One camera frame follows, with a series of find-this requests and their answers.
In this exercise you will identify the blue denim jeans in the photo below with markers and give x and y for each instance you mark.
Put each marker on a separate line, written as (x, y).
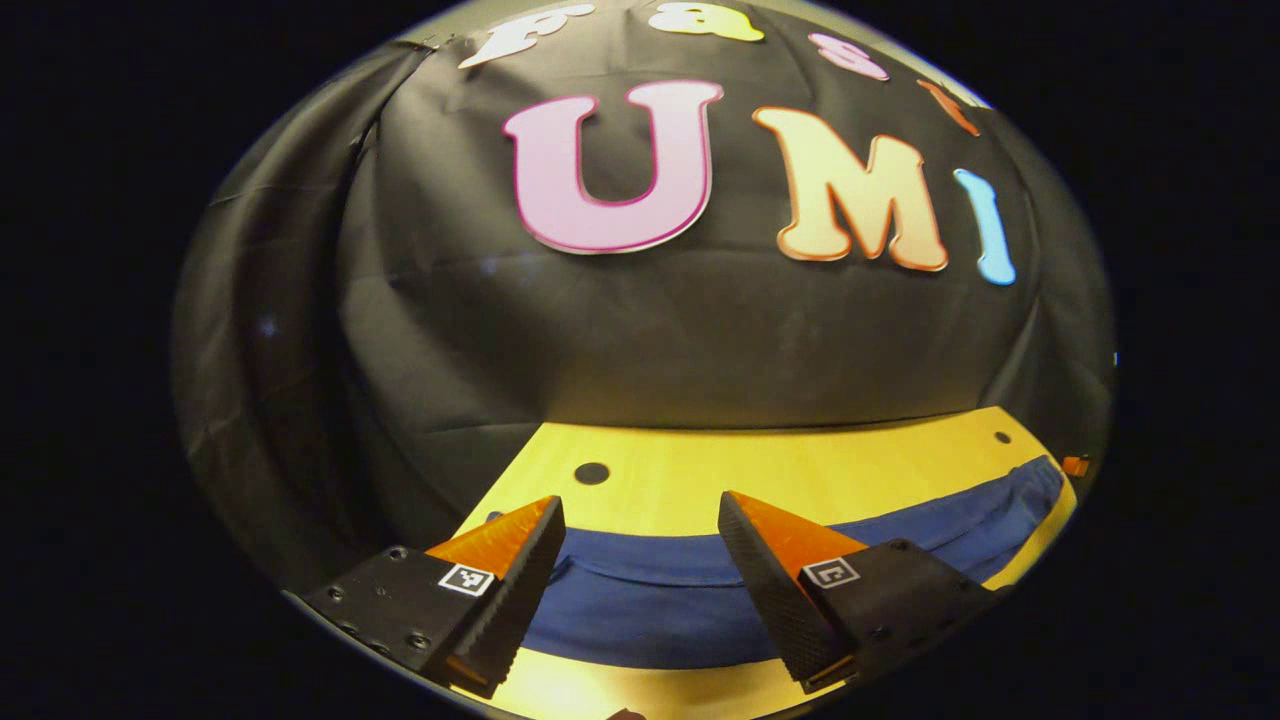
(660, 600)

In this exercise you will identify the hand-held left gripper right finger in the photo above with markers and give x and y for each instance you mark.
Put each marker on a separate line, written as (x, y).
(770, 600)

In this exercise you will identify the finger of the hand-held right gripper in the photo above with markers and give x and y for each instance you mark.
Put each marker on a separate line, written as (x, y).
(1076, 465)

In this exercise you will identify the black backdrop cloth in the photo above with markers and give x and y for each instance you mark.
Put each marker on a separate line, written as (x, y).
(650, 330)

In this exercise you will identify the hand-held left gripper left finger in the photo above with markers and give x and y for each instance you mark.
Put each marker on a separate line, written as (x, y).
(515, 610)

